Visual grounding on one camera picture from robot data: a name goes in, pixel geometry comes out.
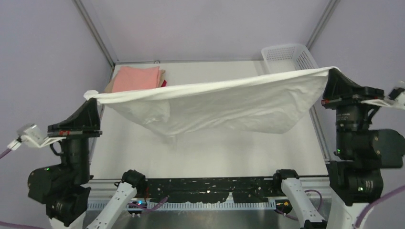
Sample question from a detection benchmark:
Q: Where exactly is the white t shirt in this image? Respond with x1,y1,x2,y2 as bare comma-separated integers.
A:
84,67,330,136

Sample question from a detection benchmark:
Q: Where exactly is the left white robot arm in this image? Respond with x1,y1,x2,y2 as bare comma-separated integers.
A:
27,99,102,227

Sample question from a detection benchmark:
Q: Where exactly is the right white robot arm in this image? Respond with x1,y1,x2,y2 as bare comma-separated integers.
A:
273,68,405,229

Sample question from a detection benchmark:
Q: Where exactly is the white plastic basket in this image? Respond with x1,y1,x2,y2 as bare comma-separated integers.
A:
261,44,318,73

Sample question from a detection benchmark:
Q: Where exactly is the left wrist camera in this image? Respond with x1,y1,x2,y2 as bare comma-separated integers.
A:
7,124,66,151

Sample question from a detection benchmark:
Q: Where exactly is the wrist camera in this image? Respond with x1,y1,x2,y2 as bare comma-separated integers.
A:
7,124,66,151
361,81,405,110

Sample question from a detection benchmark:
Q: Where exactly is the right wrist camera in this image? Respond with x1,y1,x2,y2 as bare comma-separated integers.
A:
361,81,405,110

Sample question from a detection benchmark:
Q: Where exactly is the grey aluminium frame rail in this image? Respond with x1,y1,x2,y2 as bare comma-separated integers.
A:
73,0,115,69

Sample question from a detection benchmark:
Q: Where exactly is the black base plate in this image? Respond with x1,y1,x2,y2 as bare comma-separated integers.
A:
135,177,286,204

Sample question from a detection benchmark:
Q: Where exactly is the white slotted cable duct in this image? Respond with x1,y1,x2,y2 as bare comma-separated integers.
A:
87,201,277,211

